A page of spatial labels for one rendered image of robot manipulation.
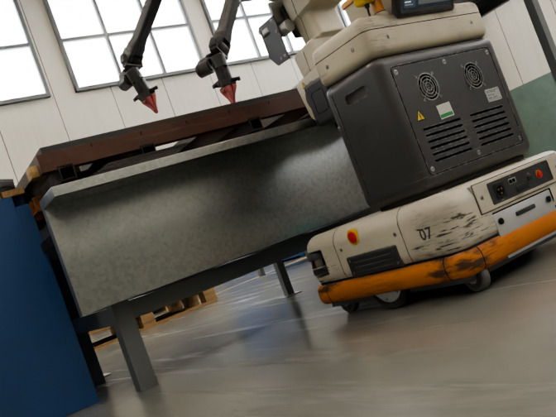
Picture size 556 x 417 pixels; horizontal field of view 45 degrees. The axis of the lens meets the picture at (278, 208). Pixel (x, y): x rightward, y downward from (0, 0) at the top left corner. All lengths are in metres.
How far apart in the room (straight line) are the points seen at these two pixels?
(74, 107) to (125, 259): 9.59
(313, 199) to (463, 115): 0.75
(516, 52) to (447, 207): 10.90
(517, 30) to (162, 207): 10.73
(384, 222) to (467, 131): 0.37
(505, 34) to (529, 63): 0.69
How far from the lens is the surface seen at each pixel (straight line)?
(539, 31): 3.31
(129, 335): 2.29
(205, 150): 2.22
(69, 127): 11.58
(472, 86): 2.13
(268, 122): 3.13
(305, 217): 2.52
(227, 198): 2.38
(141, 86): 2.88
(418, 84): 1.96
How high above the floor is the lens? 0.33
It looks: 2 degrees up
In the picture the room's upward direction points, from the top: 20 degrees counter-clockwise
